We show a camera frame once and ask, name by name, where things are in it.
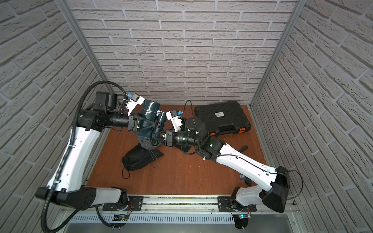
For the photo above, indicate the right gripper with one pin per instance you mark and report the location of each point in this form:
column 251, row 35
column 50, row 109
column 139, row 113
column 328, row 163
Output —
column 167, row 139

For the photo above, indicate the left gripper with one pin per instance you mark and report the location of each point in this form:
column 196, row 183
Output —
column 133, row 123

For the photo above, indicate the grey fabric pouch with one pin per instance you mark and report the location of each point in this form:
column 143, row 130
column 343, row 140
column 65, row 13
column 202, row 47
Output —
column 148, row 143

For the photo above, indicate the black printed drawstring pouch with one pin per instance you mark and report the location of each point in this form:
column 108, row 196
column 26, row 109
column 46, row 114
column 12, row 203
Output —
column 138, row 158

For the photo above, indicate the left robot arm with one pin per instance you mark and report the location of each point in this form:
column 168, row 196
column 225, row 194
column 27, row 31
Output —
column 66, row 187

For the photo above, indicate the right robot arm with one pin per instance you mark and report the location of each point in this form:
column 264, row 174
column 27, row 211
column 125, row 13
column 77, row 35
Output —
column 273, row 184

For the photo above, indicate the black plastic tool case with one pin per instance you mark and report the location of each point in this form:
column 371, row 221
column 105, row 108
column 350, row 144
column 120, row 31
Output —
column 223, row 118

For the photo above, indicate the small black adapter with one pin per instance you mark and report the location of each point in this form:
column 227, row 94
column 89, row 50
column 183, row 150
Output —
column 246, row 179

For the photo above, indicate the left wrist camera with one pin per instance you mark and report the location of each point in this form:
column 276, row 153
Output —
column 133, row 101

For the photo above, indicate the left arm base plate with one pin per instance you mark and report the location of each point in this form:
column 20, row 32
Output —
column 133, row 203

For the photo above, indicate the aluminium rail frame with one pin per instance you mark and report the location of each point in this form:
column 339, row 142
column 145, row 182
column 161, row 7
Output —
column 180, row 209

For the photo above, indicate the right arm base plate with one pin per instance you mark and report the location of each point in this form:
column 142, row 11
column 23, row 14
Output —
column 230, row 204

